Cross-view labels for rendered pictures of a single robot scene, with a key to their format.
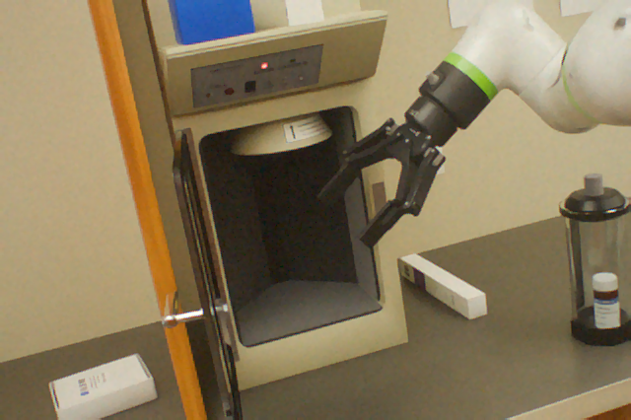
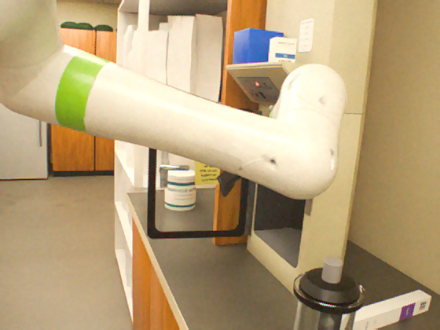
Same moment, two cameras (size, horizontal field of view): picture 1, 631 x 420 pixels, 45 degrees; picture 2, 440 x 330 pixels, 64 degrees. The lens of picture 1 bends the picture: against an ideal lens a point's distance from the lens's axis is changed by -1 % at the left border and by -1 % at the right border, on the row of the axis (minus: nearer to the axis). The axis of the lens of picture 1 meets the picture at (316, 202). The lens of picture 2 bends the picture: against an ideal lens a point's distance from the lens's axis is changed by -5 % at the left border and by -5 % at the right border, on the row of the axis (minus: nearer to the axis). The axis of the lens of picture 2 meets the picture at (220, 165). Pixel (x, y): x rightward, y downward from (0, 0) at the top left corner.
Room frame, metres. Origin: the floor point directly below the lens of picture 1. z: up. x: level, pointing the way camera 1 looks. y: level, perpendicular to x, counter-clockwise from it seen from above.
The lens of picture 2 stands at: (0.90, -0.91, 1.45)
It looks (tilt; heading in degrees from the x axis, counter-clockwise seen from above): 12 degrees down; 82
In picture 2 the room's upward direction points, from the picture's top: 4 degrees clockwise
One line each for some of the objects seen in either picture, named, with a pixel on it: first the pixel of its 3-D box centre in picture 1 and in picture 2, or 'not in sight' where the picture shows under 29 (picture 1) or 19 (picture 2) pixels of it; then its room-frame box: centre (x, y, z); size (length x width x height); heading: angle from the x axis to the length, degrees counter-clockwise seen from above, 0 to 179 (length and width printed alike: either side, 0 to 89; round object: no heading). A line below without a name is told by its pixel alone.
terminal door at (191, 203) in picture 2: (208, 289); (199, 174); (0.98, 0.16, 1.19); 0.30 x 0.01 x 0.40; 6
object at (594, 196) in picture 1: (594, 195); (330, 280); (1.14, -0.43, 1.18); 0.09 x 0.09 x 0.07
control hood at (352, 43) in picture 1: (276, 63); (269, 85); (1.13, 0.02, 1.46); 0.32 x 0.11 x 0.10; 104
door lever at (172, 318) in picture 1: (184, 307); not in sight; (0.91, 0.19, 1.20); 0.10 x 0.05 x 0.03; 6
